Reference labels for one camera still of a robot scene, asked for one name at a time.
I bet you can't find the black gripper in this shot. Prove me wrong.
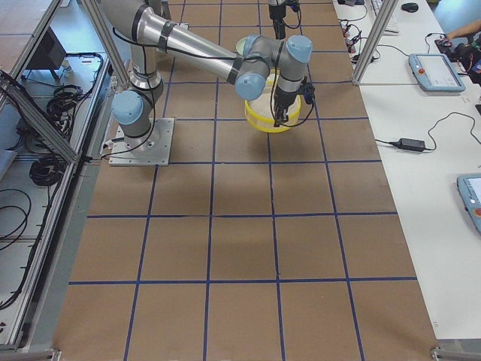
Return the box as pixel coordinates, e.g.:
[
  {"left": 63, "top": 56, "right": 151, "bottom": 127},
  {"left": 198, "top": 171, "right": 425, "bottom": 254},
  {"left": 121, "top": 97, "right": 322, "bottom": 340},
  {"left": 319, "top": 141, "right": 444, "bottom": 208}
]
[
  {"left": 274, "top": 88, "right": 299, "bottom": 127},
  {"left": 268, "top": 0, "right": 286, "bottom": 40}
]

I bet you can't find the yellow rimmed steamer layer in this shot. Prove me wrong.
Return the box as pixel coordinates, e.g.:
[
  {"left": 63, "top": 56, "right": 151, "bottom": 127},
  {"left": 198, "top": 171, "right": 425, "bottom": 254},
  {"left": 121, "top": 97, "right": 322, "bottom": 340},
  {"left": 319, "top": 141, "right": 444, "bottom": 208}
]
[
  {"left": 244, "top": 86, "right": 301, "bottom": 133},
  {"left": 265, "top": 69, "right": 280, "bottom": 88}
]

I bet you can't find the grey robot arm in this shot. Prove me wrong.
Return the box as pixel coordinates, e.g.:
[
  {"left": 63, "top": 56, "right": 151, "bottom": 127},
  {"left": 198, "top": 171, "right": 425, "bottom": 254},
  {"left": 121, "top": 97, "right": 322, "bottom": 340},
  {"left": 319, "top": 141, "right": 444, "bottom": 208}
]
[{"left": 101, "top": 1, "right": 315, "bottom": 128}]

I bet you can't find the pale green round plate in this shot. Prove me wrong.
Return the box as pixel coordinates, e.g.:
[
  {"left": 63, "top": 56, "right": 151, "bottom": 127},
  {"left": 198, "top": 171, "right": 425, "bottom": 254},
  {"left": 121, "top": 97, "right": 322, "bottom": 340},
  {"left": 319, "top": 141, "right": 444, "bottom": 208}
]
[{"left": 235, "top": 37, "right": 247, "bottom": 56}]

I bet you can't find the black laptop power brick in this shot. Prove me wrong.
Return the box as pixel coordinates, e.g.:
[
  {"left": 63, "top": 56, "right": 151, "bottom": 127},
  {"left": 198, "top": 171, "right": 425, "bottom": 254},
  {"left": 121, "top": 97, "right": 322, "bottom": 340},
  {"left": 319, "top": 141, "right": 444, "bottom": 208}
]
[{"left": 389, "top": 138, "right": 427, "bottom": 152}]

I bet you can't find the black computer mouse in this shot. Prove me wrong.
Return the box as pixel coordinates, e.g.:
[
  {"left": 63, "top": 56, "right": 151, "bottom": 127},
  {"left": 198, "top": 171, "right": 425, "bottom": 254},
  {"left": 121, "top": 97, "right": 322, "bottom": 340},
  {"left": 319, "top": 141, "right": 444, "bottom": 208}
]
[{"left": 401, "top": 2, "right": 419, "bottom": 14}]

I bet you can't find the blue teach pendant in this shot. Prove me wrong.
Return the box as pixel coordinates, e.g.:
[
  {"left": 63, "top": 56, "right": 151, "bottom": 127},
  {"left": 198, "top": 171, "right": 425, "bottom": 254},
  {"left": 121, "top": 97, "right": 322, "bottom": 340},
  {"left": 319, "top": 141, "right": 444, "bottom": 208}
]
[
  {"left": 457, "top": 173, "right": 481, "bottom": 232},
  {"left": 408, "top": 53, "right": 465, "bottom": 93}
]

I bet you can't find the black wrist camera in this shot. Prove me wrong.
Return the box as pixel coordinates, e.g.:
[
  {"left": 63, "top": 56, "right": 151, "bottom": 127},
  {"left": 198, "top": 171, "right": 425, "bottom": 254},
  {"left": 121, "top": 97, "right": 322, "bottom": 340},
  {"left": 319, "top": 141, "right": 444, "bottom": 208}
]
[{"left": 299, "top": 82, "right": 315, "bottom": 105}]

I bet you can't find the aluminium frame post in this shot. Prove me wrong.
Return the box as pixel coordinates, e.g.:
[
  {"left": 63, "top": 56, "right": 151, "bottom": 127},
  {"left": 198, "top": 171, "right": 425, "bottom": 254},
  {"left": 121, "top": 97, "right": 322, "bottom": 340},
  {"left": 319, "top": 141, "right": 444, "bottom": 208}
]
[{"left": 352, "top": 0, "right": 398, "bottom": 85}]

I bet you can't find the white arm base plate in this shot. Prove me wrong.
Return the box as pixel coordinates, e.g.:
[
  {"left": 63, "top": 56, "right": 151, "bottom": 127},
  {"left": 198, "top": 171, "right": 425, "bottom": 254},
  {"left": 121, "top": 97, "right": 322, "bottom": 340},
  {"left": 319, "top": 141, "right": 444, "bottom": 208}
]
[{"left": 108, "top": 118, "right": 175, "bottom": 166}]

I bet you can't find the black coiled cable bundle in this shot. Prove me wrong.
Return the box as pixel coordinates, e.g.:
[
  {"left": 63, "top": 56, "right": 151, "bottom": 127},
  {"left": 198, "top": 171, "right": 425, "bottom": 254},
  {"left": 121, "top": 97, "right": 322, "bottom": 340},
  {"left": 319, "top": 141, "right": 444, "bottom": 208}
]
[{"left": 29, "top": 154, "right": 67, "bottom": 186}]

